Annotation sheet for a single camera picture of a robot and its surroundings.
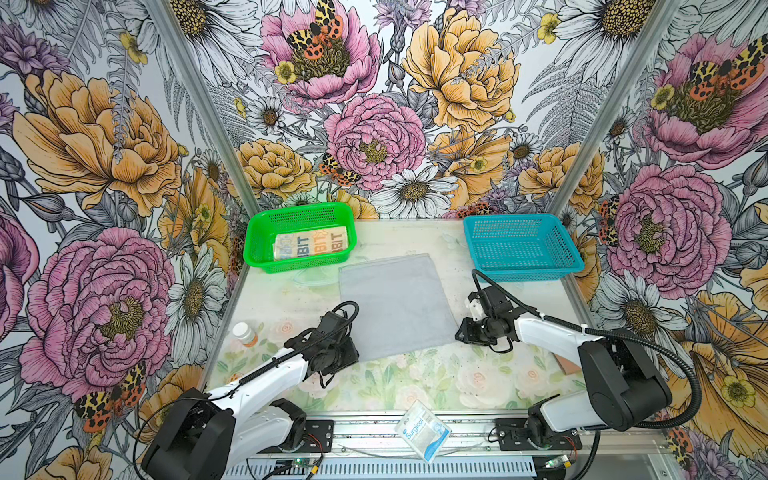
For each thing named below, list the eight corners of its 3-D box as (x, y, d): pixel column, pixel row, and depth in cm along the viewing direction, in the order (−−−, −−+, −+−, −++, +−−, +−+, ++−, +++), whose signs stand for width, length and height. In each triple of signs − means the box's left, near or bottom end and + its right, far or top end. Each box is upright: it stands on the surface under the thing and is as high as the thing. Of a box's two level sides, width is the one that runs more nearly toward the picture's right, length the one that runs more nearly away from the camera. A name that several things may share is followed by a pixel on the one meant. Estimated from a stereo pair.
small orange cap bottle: (240, 347, 91) (229, 336, 85) (244, 334, 94) (234, 322, 88) (256, 347, 91) (246, 336, 85) (260, 334, 94) (251, 322, 88)
